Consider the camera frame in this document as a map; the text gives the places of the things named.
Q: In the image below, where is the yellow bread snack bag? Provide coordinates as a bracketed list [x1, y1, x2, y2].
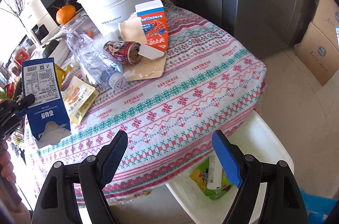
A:
[61, 76, 99, 125]

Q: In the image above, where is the crushed clear plastic bottle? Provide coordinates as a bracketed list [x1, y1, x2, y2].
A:
[65, 30, 126, 91]

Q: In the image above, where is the red drink can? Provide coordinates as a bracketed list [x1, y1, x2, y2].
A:
[103, 41, 141, 65]

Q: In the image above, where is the brown cardboard piece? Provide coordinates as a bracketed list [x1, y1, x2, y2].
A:
[118, 12, 167, 82]

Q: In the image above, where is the orange white snack box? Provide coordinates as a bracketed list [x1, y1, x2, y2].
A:
[135, 0, 168, 52]

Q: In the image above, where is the white plastic trash bin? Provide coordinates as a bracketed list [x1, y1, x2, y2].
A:
[167, 111, 294, 223]

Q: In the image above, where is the left hand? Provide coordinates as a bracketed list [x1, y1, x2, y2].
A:
[0, 141, 16, 183]

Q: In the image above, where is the white tube in bin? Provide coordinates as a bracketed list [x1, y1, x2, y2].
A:
[206, 154, 222, 190]

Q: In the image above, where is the green snack wrapper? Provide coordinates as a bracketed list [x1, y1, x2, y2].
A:
[189, 156, 232, 200]

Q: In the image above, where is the yellow wrapper on table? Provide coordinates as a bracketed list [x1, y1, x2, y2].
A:
[55, 64, 72, 91]

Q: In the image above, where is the blue plastic stool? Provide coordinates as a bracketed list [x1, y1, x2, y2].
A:
[300, 188, 339, 224]

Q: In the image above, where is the patterned woven tablecloth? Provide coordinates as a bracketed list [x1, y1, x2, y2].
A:
[24, 3, 267, 203]

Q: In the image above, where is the glass teapot with fruit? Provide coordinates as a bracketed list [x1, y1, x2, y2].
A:
[60, 9, 102, 40]

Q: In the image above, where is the orange mandarin on lid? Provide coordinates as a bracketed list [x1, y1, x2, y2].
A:
[52, 4, 76, 25]

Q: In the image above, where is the lower cardboard box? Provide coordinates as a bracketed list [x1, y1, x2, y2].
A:
[295, 22, 338, 86]

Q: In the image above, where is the cardboard box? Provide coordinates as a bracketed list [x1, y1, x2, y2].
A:
[295, 22, 338, 86]
[312, 0, 339, 49]

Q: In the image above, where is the upper cardboard box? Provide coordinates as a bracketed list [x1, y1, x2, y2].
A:
[312, 0, 339, 49]

